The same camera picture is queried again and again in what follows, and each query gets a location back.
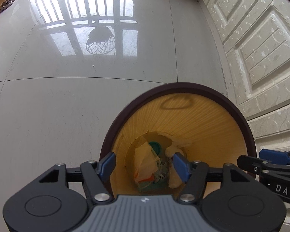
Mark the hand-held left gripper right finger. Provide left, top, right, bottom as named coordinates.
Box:
left=172, top=152, right=254, bottom=204

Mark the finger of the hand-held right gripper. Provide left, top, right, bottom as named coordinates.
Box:
left=259, top=148, right=290, bottom=166
left=237, top=154, right=290, bottom=176

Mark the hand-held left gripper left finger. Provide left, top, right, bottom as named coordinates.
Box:
left=38, top=151, right=117, bottom=205

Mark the white tissue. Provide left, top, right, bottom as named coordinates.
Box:
left=164, top=137, right=193, bottom=189

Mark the teal round lid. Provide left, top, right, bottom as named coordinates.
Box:
left=148, top=141, right=163, bottom=157

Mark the yellow bin with brown rim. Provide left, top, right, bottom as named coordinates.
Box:
left=99, top=82, right=257, bottom=200

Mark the white embossed cabinet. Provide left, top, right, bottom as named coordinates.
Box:
left=192, top=0, right=290, bottom=232

